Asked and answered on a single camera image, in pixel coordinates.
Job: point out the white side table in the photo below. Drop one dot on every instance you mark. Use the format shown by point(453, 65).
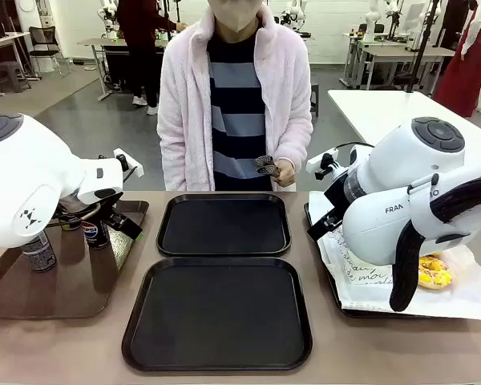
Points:
point(369, 112)

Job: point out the white background desk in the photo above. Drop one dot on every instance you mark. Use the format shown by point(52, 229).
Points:
point(4, 40)

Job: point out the mannequin in red dress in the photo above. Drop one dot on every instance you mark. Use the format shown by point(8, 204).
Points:
point(465, 72)

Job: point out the person in pink fleece jacket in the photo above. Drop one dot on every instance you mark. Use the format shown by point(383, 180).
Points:
point(184, 120)

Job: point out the right tray with white paper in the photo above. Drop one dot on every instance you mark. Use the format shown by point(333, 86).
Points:
point(425, 302)

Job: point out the yellow glazed donut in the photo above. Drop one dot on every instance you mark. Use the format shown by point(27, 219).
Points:
point(435, 274)

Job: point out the person left hand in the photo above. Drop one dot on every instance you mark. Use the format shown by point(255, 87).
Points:
point(285, 172)

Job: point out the metal serving tongs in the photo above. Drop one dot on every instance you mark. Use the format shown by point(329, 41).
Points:
point(266, 165)

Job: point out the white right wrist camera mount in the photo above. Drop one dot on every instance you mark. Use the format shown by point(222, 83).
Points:
point(322, 158)

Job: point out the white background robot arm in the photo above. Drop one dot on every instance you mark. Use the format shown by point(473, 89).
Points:
point(294, 14)
point(110, 20)
point(372, 20)

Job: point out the black office chair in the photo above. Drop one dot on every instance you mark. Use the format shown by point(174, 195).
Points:
point(44, 40)

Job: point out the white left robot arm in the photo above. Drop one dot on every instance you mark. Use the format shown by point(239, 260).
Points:
point(24, 172)

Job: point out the background person in dark clothes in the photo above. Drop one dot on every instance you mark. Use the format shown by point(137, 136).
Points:
point(144, 40)

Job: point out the small black plastic tray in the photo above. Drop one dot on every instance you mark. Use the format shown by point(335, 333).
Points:
point(224, 226)

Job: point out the person left forearm pink sleeve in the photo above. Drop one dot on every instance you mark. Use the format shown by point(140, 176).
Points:
point(298, 140)

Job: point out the large black plastic tray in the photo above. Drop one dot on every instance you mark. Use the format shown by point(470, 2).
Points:
point(218, 317)

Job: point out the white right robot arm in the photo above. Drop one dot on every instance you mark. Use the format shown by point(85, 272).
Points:
point(405, 160)

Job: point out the grey background work table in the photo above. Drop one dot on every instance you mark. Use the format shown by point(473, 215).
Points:
point(104, 42)

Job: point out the black stand pole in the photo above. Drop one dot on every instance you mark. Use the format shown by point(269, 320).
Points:
point(423, 48)

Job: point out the dark plastic stool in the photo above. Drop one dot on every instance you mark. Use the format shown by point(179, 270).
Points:
point(14, 70)

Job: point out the black tray under paper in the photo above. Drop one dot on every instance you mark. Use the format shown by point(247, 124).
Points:
point(314, 236)

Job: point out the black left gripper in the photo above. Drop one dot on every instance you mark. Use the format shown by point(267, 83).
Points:
point(114, 210)

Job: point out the brown plastic tray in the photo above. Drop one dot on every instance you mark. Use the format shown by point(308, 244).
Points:
point(64, 280)

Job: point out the beige face mask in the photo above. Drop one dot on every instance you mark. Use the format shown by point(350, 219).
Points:
point(236, 14)

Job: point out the person right forearm pink sleeve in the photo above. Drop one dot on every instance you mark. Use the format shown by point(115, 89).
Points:
point(172, 156)

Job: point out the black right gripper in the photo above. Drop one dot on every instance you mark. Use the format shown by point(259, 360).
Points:
point(336, 198)

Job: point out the grey background table with equipment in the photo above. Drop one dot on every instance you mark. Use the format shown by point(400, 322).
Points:
point(397, 52)

